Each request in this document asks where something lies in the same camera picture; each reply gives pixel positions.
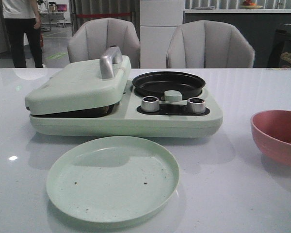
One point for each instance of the fruit plate on counter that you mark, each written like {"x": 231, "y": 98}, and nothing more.
{"x": 248, "y": 4}

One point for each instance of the pink plastic bowl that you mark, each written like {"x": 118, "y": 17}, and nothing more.
{"x": 271, "y": 132}

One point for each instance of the black round frying pan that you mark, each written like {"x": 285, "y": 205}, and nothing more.
{"x": 156, "y": 83}

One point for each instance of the grey upholstered chair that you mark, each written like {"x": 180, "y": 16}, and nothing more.
{"x": 209, "y": 44}
{"x": 94, "y": 37}

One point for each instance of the person in background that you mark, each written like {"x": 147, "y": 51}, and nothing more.
{"x": 22, "y": 19}

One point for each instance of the right grey upholstered chair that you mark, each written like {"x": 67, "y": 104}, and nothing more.
{"x": 209, "y": 44}

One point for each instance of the white refrigerator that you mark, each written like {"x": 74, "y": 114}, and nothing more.
{"x": 158, "y": 21}

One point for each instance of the left grey upholstered chair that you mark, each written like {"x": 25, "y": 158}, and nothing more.
{"x": 94, "y": 37}

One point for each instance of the mint green round plate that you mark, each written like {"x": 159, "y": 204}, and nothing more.
{"x": 113, "y": 181}

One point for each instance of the left silver control knob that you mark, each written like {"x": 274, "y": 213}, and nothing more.
{"x": 150, "y": 104}

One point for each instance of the mint green breakfast maker lid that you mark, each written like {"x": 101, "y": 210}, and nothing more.
{"x": 82, "y": 85}

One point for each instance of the red barrier tape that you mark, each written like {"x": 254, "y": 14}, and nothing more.
{"x": 111, "y": 15}

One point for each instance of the silver control knob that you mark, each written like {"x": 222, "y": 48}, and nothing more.
{"x": 150, "y": 104}
{"x": 196, "y": 105}

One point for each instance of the grey kitchen counter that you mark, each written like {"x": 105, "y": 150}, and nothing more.
{"x": 257, "y": 26}

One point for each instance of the right silver control knob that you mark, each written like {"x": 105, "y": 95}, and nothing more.
{"x": 196, "y": 105}

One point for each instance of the mint green breakfast maker base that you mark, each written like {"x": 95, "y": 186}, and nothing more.
{"x": 125, "y": 119}

